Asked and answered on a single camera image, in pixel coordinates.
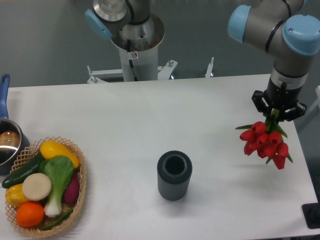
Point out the green bok choy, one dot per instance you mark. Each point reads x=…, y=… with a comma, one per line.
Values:
x=59, y=170

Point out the dark grey ribbed vase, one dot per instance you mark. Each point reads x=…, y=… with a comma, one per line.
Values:
x=174, y=171

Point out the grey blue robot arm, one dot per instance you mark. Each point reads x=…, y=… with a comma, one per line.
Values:
x=274, y=26

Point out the green chili pepper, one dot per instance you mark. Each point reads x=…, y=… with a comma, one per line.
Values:
x=57, y=221

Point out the blue handled saucepan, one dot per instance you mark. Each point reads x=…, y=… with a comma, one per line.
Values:
x=12, y=138

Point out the black device at table edge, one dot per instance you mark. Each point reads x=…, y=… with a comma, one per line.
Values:
x=311, y=212

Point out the beige round disc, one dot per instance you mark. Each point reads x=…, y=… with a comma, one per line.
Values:
x=36, y=186

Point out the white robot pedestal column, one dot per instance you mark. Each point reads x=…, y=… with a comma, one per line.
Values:
x=138, y=49

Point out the red tulip bouquet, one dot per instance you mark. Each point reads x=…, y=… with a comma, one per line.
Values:
x=266, y=138

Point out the white metal base frame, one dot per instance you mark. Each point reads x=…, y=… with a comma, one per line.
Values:
x=166, y=72

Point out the woven wicker basket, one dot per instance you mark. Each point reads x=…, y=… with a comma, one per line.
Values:
x=25, y=156

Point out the dark green cucumber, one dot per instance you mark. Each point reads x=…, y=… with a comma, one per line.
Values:
x=19, y=175

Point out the orange fruit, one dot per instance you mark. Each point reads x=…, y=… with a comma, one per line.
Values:
x=30, y=214

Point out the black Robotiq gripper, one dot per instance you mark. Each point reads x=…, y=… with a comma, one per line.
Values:
x=281, y=98

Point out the yellow squash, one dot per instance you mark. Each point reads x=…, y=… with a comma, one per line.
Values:
x=50, y=149

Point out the white furniture piece at right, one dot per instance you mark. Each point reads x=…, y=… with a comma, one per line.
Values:
x=312, y=111

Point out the yellow bell pepper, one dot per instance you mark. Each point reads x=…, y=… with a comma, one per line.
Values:
x=15, y=196

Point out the purple sweet potato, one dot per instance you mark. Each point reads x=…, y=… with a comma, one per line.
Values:
x=71, y=194

